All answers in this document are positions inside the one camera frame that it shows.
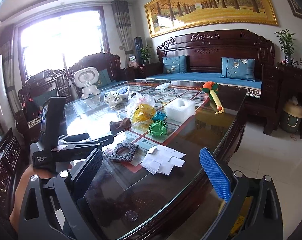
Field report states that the green potted plant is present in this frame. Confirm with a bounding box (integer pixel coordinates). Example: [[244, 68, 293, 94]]
[[140, 45, 152, 64]]

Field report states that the glass-topped wooden coffee table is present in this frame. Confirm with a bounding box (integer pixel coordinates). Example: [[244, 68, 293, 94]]
[[63, 79, 249, 240]]

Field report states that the white robot toy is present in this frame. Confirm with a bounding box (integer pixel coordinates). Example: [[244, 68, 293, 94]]
[[73, 67, 101, 99]]

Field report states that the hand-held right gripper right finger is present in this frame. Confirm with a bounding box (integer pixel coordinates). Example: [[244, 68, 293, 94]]
[[199, 147, 284, 240]]

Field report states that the carved wooden chair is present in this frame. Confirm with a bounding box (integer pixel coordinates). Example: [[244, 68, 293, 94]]
[[0, 127, 24, 205]]

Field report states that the white foam block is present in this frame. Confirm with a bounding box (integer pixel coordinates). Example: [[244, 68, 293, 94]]
[[164, 98, 196, 117]]

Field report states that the brown crumpled cloth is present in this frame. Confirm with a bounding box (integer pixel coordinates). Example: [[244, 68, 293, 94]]
[[109, 119, 133, 136]]

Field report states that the black tower speaker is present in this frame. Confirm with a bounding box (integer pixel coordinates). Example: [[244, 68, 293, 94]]
[[134, 37, 144, 65]]

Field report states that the green paper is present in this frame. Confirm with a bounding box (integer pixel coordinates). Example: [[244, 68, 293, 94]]
[[148, 120, 167, 136]]

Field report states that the carrot plush toy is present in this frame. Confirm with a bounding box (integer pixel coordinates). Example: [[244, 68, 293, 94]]
[[202, 81, 225, 115]]

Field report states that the bamboo plant in blue vase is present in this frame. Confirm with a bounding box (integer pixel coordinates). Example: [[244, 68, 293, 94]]
[[274, 29, 296, 65]]

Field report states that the carved dark wooden sofa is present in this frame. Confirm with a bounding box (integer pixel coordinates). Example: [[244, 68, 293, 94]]
[[145, 29, 285, 135]]

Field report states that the blue sofa seat pad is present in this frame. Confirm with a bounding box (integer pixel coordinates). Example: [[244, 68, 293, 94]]
[[145, 72, 262, 90]]

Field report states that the patterned curtain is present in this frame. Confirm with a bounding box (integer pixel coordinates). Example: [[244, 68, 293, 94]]
[[112, 0, 134, 68], [0, 24, 22, 115]]

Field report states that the green bin with beige lid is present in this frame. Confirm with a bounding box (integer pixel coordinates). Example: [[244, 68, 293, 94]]
[[279, 97, 302, 134]]

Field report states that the dark framed wall hanging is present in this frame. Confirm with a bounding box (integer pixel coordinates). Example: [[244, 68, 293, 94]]
[[281, 0, 302, 20]]

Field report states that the white crumpled plastic bag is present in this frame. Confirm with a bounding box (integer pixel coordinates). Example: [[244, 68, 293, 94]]
[[104, 90, 123, 108]]

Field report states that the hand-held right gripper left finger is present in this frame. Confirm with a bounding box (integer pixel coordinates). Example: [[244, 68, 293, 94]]
[[18, 149, 109, 240]]

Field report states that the blue floral cushion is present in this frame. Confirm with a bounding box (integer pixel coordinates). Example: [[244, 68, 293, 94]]
[[220, 57, 256, 82], [162, 55, 187, 74]]

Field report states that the carved wooden armchair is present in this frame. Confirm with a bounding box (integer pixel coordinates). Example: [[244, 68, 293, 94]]
[[17, 69, 75, 120], [67, 54, 128, 98]]

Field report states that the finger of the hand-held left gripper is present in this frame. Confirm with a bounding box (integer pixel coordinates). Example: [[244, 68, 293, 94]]
[[56, 135, 114, 157], [62, 133, 89, 143]]

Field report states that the white cardboard piece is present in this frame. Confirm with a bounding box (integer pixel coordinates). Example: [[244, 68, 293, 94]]
[[140, 147, 186, 176]]

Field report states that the clear bag with yellow contents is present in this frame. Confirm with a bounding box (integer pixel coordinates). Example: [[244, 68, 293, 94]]
[[125, 92, 156, 124]]

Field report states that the bright window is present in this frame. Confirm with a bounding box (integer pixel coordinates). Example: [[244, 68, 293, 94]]
[[17, 6, 111, 85]]

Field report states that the gold framed tree painting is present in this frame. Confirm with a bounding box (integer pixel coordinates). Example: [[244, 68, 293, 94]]
[[144, 0, 279, 38]]

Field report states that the dark wooden console table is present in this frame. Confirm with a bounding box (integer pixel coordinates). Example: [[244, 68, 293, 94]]
[[277, 61, 302, 140]]

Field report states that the black foam square with hole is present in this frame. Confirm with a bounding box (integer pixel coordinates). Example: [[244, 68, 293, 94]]
[[108, 143, 137, 162]]

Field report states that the teal paper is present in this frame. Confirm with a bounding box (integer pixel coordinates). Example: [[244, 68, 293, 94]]
[[152, 111, 167, 122]]

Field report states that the teal armchair cushion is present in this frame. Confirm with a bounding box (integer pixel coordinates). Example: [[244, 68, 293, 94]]
[[97, 69, 112, 86]]

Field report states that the white bowl with blue cloth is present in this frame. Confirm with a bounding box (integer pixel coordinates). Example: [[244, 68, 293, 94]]
[[116, 87, 130, 98]]

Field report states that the wooden corner table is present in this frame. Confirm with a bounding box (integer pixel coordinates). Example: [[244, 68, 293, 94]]
[[138, 62, 164, 79]]

